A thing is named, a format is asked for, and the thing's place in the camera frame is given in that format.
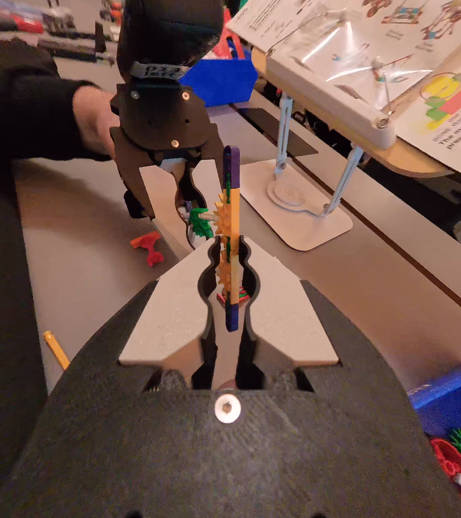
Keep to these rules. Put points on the yellow plastic rod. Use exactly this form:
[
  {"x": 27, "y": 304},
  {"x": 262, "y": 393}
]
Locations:
[{"x": 56, "y": 350}]

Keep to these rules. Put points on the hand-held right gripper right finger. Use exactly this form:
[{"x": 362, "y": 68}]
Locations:
[{"x": 291, "y": 323}]

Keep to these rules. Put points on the colourful toy construction car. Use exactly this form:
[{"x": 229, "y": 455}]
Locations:
[{"x": 230, "y": 218}]

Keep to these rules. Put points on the printed toy packaging bag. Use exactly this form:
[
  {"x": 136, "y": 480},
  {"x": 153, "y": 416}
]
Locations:
[{"x": 228, "y": 36}]

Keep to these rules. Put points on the person's left hand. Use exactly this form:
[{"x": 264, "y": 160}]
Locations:
[{"x": 93, "y": 117}]

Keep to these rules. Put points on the blue bin with white tag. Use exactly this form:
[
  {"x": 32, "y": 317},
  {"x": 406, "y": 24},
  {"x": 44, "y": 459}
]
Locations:
[{"x": 449, "y": 388}]

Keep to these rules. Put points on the orange red connector piece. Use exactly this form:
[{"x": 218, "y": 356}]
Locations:
[{"x": 147, "y": 245}]

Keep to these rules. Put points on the plain blue plastic bin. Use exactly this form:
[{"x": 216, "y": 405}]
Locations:
[{"x": 222, "y": 81}]

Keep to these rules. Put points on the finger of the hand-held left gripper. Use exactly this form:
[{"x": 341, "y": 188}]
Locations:
[
  {"x": 159, "y": 194},
  {"x": 210, "y": 178}
]

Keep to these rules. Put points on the white document stand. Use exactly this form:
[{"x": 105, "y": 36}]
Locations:
[{"x": 315, "y": 218}]

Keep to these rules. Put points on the red black tool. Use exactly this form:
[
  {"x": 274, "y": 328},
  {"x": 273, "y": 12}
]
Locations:
[{"x": 8, "y": 22}]

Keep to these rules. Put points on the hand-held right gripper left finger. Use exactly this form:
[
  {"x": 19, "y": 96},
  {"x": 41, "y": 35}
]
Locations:
[{"x": 161, "y": 323}]

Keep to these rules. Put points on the person's left forearm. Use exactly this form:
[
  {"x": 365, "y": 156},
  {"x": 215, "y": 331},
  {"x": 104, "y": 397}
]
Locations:
[{"x": 24, "y": 101}]

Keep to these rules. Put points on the toy models picture leaflet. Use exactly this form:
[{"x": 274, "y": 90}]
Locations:
[{"x": 335, "y": 32}]

